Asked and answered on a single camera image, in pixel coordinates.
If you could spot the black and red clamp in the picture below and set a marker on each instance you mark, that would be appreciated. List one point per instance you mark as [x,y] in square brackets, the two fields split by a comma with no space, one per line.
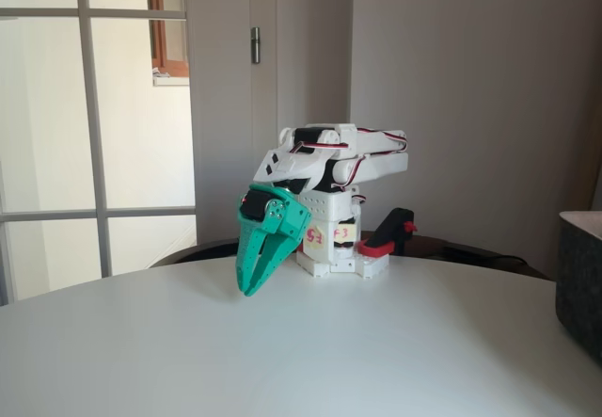
[388,231]

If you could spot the dark brown chair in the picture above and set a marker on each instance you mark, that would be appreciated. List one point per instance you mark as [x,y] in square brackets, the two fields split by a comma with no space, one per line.
[207,250]

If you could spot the white glazed door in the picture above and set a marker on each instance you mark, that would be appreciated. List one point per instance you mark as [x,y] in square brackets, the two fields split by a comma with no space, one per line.
[89,106]

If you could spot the brown wooden window frame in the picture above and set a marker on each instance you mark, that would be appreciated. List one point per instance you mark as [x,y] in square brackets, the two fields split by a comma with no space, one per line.
[157,36]

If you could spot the green gripper, black servo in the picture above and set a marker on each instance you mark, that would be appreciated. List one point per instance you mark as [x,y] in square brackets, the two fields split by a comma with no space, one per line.
[275,218]

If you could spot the metal door hinge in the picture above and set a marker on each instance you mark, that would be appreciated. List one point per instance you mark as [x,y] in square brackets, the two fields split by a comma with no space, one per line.
[255,45]

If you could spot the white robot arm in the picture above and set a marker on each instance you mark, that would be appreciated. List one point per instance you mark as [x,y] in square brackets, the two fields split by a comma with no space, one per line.
[376,165]

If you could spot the dark grey felt basket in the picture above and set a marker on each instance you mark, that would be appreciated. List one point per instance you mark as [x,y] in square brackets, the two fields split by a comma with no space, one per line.
[581,285]

